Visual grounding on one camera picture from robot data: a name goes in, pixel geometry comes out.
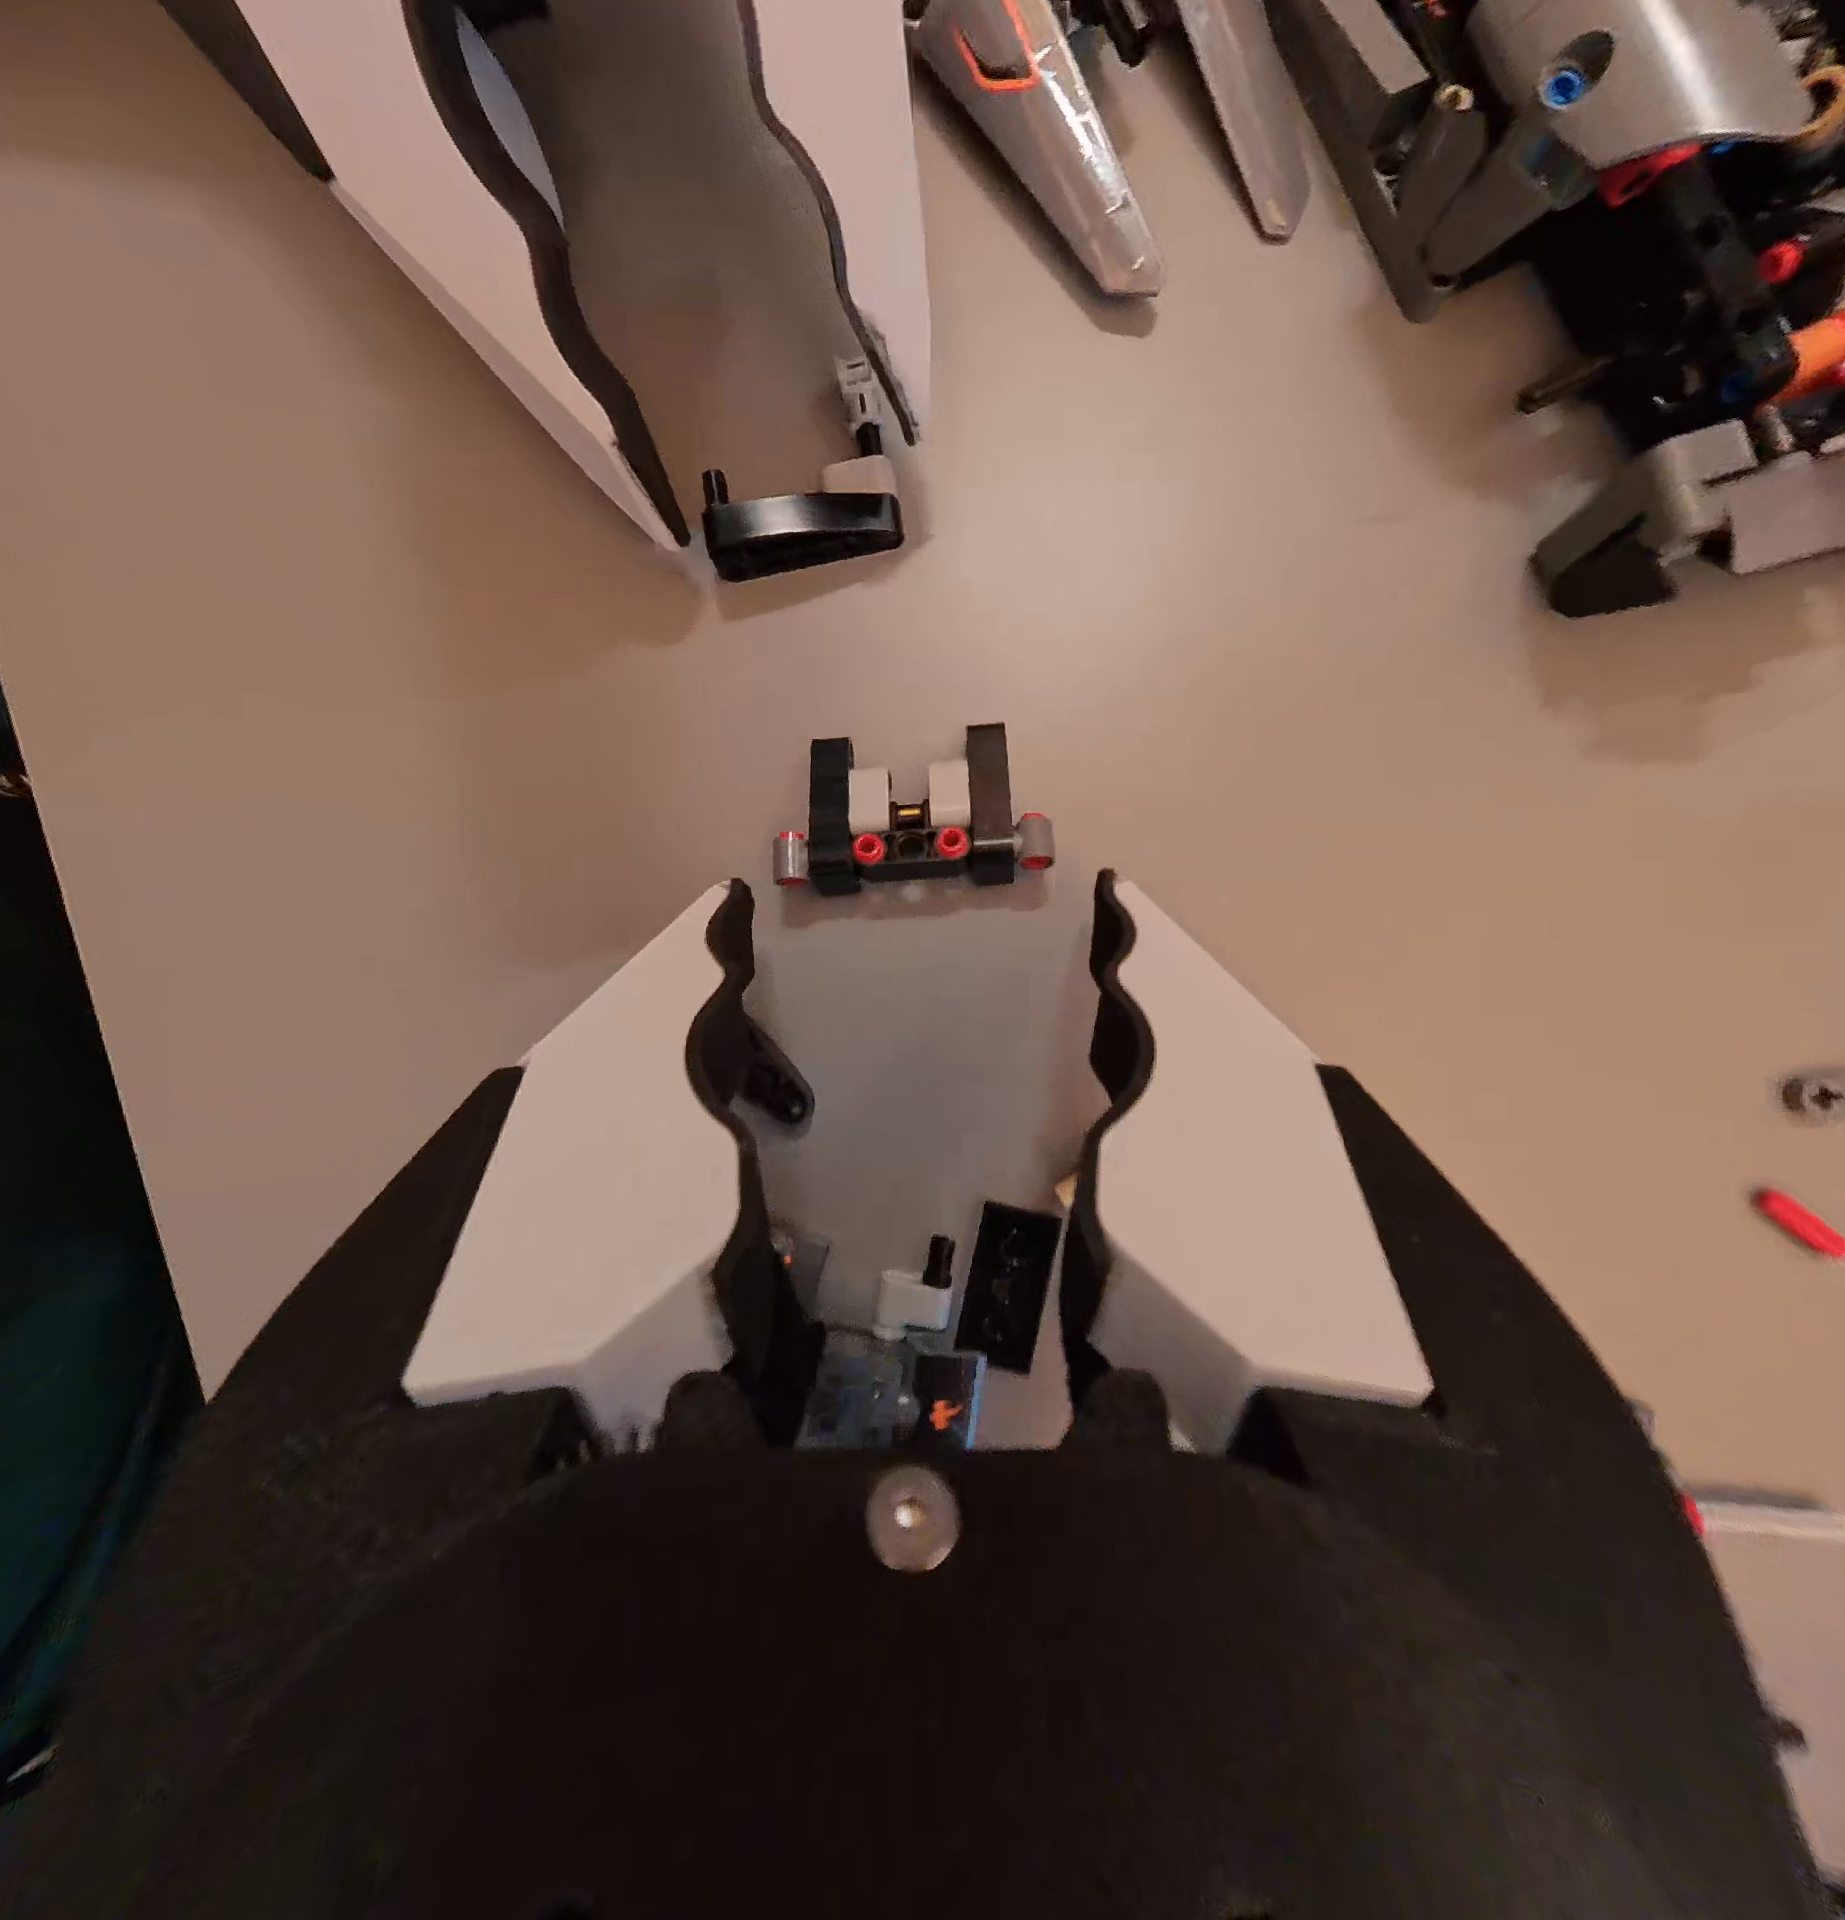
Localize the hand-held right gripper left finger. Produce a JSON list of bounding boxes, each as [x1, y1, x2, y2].
[[400, 878, 831, 1448]]

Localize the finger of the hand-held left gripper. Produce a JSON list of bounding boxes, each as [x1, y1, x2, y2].
[[239, 0, 699, 556], [740, 0, 937, 453]]

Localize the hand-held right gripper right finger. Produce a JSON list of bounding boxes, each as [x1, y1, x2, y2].
[[1057, 869, 1436, 1452]]

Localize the black lever lego assembly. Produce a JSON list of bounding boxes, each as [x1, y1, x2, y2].
[[700, 351, 909, 585]]

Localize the black lego assembly red pins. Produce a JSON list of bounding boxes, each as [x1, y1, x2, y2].
[[772, 722, 1057, 900]]

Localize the plastic-wrapped pointed lego panel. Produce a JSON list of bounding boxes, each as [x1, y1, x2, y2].
[[916, 0, 1169, 300]]

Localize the black curved lego panel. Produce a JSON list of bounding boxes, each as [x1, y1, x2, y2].
[[735, 1011, 816, 1127]]

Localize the black lego plate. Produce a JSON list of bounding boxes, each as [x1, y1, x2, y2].
[[951, 1201, 1065, 1373]]

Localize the grey lego block assembly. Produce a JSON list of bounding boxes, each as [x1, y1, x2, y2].
[[780, 1231, 991, 1448]]

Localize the large lego car model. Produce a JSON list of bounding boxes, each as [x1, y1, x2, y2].
[[1281, 0, 1845, 620]]

